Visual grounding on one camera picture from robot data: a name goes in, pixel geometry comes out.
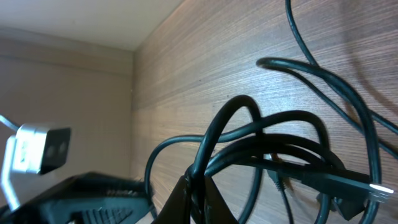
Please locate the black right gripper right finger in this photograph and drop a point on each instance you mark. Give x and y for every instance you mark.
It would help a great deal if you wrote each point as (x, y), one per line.
(216, 210)

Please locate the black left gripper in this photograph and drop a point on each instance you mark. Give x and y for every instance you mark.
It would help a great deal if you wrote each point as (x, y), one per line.
(86, 198)

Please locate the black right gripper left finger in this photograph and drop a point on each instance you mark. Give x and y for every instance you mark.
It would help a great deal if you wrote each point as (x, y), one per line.
(177, 208)

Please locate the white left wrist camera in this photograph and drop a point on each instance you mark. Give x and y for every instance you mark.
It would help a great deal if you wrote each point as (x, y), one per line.
(30, 158)

